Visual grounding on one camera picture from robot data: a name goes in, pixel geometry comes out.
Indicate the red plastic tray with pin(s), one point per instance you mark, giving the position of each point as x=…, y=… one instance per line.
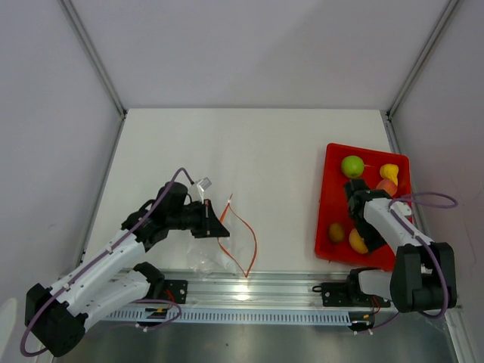
x=333, y=203

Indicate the aluminium mounting rail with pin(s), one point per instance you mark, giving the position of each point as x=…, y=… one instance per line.
x=261, y=290

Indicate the clear zip top bag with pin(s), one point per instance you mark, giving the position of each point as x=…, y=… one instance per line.
x=235, y=255

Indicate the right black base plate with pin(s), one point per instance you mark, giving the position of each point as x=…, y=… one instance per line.
x=344, y=294

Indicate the yellow orange mango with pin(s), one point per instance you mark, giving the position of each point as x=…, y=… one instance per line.
x=357, y=243

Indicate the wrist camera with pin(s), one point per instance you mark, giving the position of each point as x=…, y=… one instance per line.
x=400, y=208
x=198, y=189

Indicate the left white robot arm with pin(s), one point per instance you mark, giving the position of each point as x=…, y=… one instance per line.
x=61, y=314

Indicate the slotted cable duct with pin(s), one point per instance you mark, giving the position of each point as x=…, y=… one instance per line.
x=233, y=316

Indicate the left frame post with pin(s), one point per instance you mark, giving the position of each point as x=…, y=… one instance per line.
x=90, y=51

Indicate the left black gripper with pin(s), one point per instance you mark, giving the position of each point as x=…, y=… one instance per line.
x=209, y=225

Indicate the frame post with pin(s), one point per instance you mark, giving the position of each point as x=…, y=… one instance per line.
x=90, y=51
x=429, y=46

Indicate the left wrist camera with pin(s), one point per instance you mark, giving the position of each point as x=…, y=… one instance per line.
x=198, y=189

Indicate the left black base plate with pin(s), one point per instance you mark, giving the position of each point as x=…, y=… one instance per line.
x=175, y=291

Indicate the red orange peach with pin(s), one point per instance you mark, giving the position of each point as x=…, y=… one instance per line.
x=388, y=186

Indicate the small brown yellow fruit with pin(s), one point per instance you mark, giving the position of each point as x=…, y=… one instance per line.
x=336, y=233

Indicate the green apple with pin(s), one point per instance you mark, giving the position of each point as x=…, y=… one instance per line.
x=352, y=166

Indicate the right frame post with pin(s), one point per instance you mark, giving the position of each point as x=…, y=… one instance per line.
x=429, y=46

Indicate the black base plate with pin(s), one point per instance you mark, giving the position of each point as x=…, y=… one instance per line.
x=344, y=294
x=175, y=291

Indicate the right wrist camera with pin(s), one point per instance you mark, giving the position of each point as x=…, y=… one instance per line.
x=400, y=208

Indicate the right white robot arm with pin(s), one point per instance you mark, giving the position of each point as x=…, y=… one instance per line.
x=423, y=276

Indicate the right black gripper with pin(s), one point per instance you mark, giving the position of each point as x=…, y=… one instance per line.
x=372, y=238

